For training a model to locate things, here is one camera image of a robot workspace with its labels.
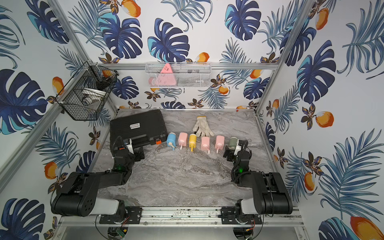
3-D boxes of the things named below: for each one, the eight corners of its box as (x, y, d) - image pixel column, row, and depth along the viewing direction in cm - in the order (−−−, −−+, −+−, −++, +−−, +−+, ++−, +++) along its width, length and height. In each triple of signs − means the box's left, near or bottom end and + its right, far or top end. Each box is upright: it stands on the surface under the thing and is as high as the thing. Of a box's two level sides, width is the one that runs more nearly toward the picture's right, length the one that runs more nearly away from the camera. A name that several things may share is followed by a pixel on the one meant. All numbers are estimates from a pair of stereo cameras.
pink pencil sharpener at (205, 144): (201, 153, 98) (201, 148, 93) (200, 142, 104) (201, 136, 99) (209, 153, 98) (210, 148, 93) (208, 142, 104) (209, 136, 99)
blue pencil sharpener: (167, 150, 100) (166, 144, 95) (168, 138, 106) (167, 132, 101) (175, 150, 100) (174, 144, 95) (176, 138, 106) (176, 132, 101)
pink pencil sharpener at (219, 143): (215, 152, 98) (216, 148, 94) (214, 140, 105) (215, 135, 100) (224, 152, 98) (226, 148, 94) (223, 140, 105) (224, 135, 100)
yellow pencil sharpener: (189, 151, 99) (189, 146, 94) (189, 138, 106) (189, 132, 101) (196, 151, 99) (196, 146, 94) (196, 138, 106) (196, 132, 101)
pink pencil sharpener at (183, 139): (178, 149, 100) (177, 143, 95) (179, 138, 106) (178, 132, 101) (187, 149, 100) (187, 143, 95) (187, 138, 106) (187, 132, 101)
